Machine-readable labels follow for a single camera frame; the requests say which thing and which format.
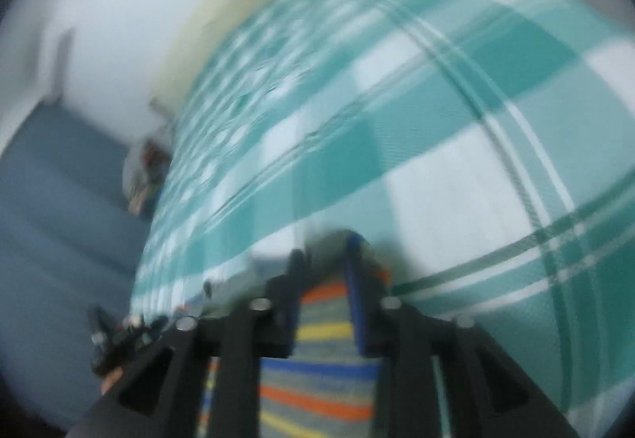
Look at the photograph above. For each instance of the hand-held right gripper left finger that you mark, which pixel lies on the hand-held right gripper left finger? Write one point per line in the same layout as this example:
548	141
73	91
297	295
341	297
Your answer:
278	319

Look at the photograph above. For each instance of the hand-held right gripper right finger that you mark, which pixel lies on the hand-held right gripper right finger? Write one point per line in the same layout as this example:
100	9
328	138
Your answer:
364	309

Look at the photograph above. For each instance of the striped knit shirt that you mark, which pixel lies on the striped knit shirt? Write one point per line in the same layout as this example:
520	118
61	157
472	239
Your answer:
322	383

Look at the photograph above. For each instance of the pile of bags and clothes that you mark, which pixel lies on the pile of bags and clothes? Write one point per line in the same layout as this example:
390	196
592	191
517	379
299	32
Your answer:
146	175

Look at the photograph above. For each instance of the person's left hand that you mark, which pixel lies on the person's left hand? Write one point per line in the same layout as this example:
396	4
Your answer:
111	379

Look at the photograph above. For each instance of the blue curtain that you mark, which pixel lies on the blue curtain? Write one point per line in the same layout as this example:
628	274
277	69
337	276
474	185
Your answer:
64	229

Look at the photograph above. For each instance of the teal plaid bed sheet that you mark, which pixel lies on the teal plaid bed sheet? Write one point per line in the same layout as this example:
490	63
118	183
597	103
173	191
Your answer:
397	120

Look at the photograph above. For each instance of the cream pillow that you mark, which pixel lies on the cream pillow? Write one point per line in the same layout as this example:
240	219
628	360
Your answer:
223	11

